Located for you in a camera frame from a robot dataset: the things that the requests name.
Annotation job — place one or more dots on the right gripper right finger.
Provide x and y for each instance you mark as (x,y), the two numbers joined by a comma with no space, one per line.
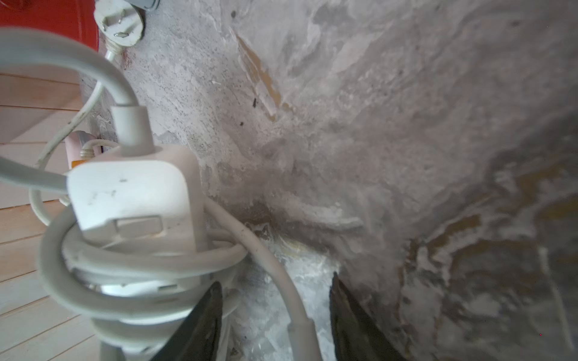
(355,335)

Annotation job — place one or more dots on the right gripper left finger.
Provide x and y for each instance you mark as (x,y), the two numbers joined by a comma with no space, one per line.
(197,339)

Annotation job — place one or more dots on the pink case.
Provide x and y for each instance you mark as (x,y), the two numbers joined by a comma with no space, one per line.
(73,144)

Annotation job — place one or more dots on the grey stapler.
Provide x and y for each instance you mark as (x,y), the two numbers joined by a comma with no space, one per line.
(147,5)

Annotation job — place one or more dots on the red metal pencil cup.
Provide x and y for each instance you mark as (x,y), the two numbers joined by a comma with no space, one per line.
(70,18)

